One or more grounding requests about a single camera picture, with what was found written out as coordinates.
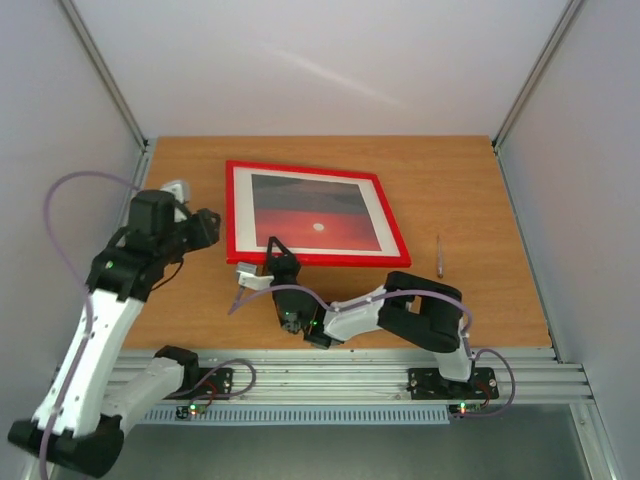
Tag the sunset photo with white mat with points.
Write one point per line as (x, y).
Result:
(312, 212)

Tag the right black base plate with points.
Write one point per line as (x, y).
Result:
(428, 384)

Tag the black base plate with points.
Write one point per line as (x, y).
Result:
(428, 384)
(218, 383)

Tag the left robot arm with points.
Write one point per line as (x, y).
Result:
(78, 425)

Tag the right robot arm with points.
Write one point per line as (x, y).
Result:
(425, 313)

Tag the right aluminium corner post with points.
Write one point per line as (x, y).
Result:
(552, 44)

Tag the aluminium corner post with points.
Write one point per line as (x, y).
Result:
(87, 42)
(552, 44)

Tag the left aluminium corner post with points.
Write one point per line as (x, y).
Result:
(87, 42)

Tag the right circuit board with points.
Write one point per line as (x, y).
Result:
(462, 408)

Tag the clear handle screwdriver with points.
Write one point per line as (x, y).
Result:
(440, 258)

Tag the red picture frame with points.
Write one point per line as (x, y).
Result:
(320, 260)

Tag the aluminium rail base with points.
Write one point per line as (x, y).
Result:
(544, 425)

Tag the circuit board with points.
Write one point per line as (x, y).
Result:
(462, 408)
(190, 411)

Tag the left circuit board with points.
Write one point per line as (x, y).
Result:
(190, 411)

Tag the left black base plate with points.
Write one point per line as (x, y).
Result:
(218, 383)

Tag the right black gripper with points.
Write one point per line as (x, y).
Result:
(284, 263)

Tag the grey slotted cable duct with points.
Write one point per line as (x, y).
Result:
(299, 415)

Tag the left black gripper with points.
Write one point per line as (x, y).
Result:
(207, 234)

